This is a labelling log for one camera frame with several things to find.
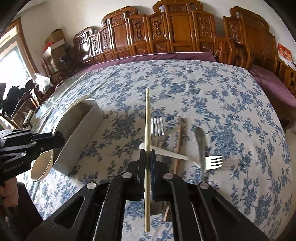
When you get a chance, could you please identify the light bamboo chopstick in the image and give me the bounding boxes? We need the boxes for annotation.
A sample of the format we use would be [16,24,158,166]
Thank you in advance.
[144,87,151,232]

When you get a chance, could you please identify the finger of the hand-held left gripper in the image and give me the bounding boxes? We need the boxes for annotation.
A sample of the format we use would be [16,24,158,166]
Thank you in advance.
[25,147,55,161]
[30,131,65,149]

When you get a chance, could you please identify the dark wooden chair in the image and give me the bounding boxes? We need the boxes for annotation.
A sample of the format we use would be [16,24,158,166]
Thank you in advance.
[0,80,45,131]

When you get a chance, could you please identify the stacked cardboard boxes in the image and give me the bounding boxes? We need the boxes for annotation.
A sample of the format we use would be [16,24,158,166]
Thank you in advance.
[43,29,67,61]

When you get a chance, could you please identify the carved wooden sofa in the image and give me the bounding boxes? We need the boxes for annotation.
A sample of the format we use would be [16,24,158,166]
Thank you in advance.
[73,0,234,68]

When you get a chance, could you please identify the blue floral tablecloth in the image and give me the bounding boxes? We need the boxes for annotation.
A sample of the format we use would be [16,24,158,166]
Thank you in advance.
[23,59,293,241]

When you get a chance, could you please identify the small purple seat cushion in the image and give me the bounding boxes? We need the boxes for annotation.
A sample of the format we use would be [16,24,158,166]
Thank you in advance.
[249,64,296,107]

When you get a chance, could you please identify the red box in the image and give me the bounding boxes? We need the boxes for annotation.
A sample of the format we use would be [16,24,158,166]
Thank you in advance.
[277,42,295,63]

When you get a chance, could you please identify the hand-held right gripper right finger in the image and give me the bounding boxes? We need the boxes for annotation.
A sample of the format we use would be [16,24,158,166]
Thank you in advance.
[150,149,271,241]

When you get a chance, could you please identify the white plastic bag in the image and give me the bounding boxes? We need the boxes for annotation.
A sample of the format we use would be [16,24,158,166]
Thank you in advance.
[34,73,51,93]

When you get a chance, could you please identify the brown wooden chopstick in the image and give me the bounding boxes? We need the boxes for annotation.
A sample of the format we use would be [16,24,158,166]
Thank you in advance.
[163,117,183,222]

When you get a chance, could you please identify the person's left hand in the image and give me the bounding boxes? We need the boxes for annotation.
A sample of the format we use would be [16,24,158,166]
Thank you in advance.
[0,178,20,205]

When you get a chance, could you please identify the window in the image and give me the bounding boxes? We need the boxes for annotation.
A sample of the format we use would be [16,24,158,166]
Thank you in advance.
[0,24,31,87]

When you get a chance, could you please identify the large white soup spoon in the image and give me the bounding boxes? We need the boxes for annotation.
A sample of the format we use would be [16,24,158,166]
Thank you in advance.
[31,149,54,182]

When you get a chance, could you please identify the wooden side table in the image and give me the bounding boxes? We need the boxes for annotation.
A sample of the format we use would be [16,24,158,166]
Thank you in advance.
[276,56,296,93]

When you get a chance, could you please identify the stainless steel fork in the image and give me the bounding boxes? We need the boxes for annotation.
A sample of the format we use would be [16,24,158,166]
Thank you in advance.
[151,116,165,150]

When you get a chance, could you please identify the black garment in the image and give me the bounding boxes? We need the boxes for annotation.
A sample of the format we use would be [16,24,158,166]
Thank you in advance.
[2,85,28,117]

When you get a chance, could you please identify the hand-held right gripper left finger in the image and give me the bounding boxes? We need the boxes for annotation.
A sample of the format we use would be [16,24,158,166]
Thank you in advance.
[25,149,147,241]

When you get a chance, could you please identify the white plastic fork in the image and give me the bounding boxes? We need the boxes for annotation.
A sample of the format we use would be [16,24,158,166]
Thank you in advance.
[138,143,224,170]

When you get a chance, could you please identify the white rectangular utensil container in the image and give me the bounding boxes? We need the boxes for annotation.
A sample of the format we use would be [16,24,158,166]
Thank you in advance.
[51,95,104,176]

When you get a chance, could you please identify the long purple seat cushion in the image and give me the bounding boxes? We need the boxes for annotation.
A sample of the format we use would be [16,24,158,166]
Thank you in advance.
[69,52,218,77]

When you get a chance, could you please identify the carved wooden armchair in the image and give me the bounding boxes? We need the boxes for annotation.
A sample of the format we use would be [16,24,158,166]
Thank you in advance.
[215,6,278,73]

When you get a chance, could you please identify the stainless steel spoon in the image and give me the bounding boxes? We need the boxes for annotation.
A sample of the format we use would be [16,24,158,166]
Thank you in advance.
[194,127,209,182]

